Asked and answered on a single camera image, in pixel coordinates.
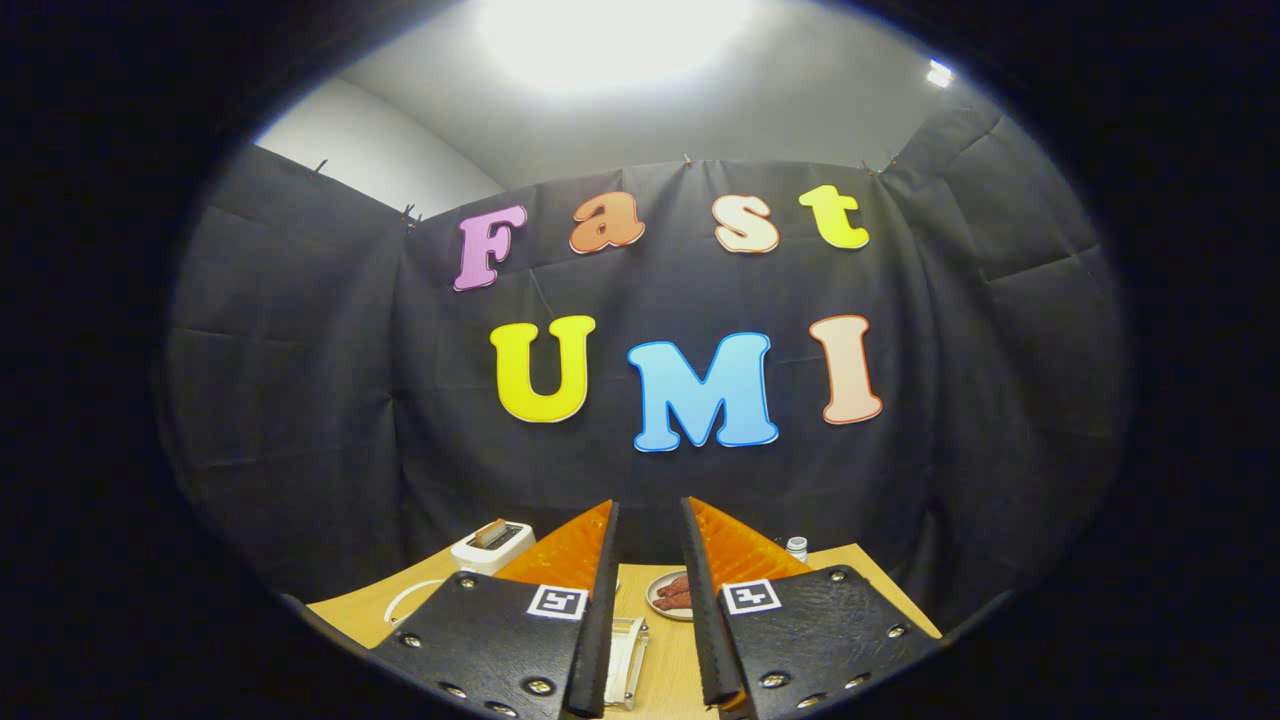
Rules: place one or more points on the brown toast slice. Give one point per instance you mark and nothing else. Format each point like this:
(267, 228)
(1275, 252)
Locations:
(490, 533)

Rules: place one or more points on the small ceiling light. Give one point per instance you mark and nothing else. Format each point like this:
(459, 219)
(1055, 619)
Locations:
(940, 73)

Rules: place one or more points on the white toaster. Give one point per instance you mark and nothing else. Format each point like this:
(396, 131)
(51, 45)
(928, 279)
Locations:
(480, 555)

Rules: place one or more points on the brown meat slice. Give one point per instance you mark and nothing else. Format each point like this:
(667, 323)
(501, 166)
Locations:
(675, 602)
(675, 585)

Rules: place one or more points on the large ceiling light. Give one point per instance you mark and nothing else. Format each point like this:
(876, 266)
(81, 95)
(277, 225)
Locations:
(610, 40)

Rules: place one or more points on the beige round plate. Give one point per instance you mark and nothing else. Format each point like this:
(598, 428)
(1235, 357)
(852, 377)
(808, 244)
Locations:
(651, 598)

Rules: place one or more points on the white drink bottle green label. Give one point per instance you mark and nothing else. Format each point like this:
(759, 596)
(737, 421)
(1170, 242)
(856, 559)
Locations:
(797, 547)

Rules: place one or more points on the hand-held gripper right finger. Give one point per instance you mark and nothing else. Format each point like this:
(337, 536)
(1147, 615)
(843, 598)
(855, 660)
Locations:
(705, 620)

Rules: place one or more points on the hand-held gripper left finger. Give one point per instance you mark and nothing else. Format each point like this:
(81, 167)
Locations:
(603, 620)

